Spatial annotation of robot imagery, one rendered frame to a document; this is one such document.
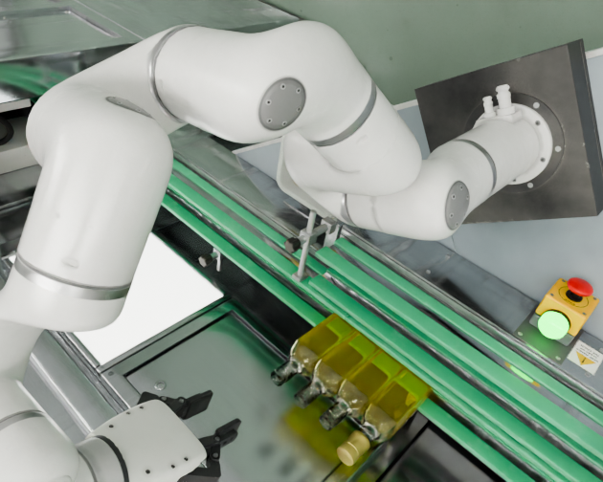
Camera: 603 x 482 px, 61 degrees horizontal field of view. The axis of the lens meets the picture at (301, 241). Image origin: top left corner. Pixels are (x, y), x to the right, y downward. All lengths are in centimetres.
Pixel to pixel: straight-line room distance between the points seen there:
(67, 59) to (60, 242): 118
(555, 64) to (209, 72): 55
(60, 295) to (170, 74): 19
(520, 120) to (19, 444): 72
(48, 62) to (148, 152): 116
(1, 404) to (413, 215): 44
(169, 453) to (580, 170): 66
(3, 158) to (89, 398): 86
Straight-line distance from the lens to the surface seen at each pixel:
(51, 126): 41
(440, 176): 61
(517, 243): 100
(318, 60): 40
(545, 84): 84
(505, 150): 75
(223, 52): 40
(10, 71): 149
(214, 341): 114
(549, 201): 88
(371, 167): 52
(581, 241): 96
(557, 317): 93
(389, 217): 62
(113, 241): 38
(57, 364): 114
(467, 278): 101
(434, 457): 113
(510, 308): 99
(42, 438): 47
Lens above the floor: 160
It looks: 40 degrees down
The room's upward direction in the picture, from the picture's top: 119 degrees counter-clockwise
